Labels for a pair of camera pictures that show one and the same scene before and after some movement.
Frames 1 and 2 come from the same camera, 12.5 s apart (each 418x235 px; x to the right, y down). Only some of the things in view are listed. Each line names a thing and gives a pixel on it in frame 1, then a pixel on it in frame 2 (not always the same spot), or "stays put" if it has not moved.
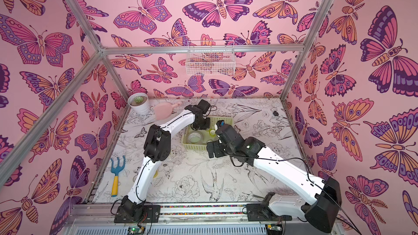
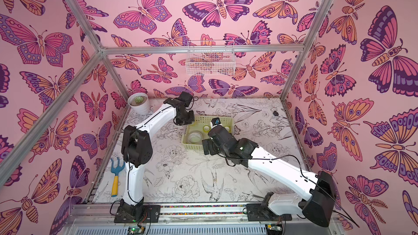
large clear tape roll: [194, 137] stays put
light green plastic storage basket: [197, 140] stays put
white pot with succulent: [139, 103] stays put
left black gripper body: [204, 125] -> [188, 118]
